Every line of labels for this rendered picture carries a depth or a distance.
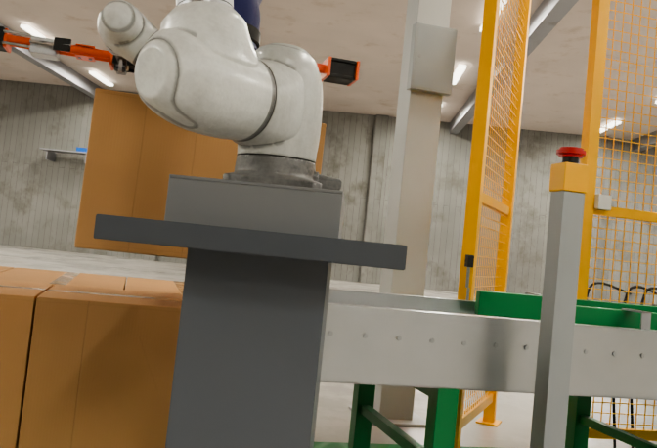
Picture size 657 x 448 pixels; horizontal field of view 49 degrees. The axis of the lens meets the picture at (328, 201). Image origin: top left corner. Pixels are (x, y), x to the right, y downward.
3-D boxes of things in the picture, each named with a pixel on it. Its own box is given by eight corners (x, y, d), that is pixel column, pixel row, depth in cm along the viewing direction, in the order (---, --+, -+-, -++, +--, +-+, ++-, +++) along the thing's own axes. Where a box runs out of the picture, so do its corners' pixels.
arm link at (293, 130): (333, 165, 141) (345, 56, 142) (272, 152, 127) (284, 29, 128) (273, 164, 151) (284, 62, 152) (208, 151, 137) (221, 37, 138)
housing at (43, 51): (59, 61, 200) (61, 45, 201) (56, 56, 194) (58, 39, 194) (32, 57, 199) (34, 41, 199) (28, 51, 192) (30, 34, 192)
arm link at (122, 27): (89, 36, 174) (134, 71, 176) (84, 19, 159) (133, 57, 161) (117, 3, 176) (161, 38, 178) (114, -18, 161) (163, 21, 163)
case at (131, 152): (281, 264, 230) (295, 141, 233) (310, 271, 192) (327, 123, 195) (85, 244, 215) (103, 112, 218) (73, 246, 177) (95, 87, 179)
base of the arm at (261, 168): (343, 192, 131) (346, 161, 131) (221, 180, 130) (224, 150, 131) (337, 198, 149) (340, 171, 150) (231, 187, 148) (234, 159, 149)
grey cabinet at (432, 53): (447, 97, 328) (453, 32, 330) (452, 94, 323) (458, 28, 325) (406, 90, 323) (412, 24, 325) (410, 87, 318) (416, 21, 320)
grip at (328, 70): (349, 86, 194) (351, 67, 194) (358, 79, 185) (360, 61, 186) (319, 81, 192) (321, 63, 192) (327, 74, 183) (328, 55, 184)
